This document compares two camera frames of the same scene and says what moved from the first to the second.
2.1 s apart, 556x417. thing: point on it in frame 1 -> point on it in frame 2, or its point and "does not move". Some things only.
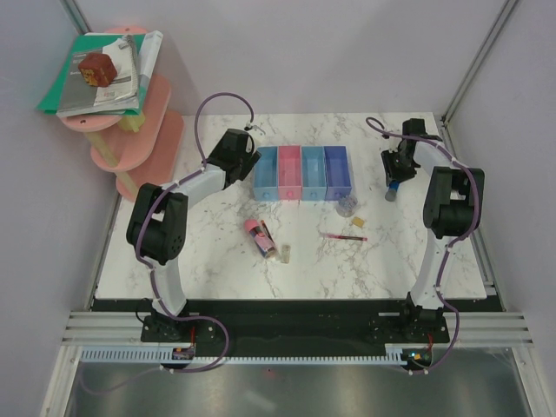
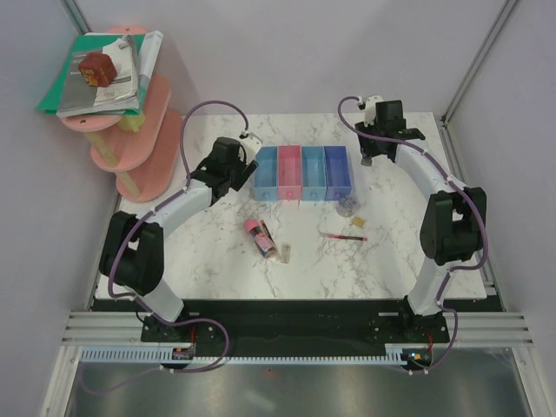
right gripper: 391,174 -> 367,149
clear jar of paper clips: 346,206 does not move
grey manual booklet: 78,98 does not move
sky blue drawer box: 314,174 does not move
